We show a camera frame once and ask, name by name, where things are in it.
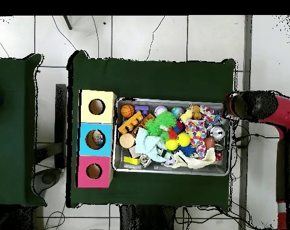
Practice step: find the green spiky ball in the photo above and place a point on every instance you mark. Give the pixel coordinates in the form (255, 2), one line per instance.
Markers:
(167, 119)

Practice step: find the globe print ball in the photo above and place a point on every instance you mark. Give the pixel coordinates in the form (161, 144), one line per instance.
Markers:
(177, 112)

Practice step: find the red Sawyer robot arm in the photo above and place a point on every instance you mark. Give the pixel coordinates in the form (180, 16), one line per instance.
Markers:
(286, 110)

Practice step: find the cream cloth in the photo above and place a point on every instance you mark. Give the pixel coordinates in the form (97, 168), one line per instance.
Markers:
(195, 163)

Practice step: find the orange mini basketball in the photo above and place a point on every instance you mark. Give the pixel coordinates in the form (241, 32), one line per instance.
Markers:
(127, 111)

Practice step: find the silver drink can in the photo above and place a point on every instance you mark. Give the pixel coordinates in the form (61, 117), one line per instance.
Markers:
(217, 133)

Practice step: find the orange toy brick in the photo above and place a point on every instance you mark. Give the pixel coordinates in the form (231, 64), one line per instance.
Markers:
(130, 122)

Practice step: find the yellow plush duck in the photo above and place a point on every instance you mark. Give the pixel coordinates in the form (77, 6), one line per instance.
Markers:
(186, 115)

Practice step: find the colourful dotted cloth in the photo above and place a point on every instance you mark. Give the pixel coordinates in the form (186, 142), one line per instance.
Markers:
(196, 134)

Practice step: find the blue silver foil packet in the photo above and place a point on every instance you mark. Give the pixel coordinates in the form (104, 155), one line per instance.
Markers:
(98, 138)

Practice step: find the mint green cloth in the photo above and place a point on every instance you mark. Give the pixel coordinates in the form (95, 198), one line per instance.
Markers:
(147, 143)

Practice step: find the white baseball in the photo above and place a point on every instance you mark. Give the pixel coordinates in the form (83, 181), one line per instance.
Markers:
(161, 110)

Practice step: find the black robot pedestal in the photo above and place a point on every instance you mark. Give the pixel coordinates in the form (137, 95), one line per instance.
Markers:
(145, 218)

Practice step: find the dark green table cloth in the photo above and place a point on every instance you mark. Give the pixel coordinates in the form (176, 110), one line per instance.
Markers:
(147, 79)
(13, 143)

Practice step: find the large yellow ball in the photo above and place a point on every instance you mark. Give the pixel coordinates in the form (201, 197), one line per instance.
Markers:
(183, 139)

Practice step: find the dark metal leg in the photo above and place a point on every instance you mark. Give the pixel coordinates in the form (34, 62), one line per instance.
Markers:
(67, 22)

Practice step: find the wooden box with three holes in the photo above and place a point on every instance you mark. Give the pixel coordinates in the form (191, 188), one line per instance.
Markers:
(84, 143)

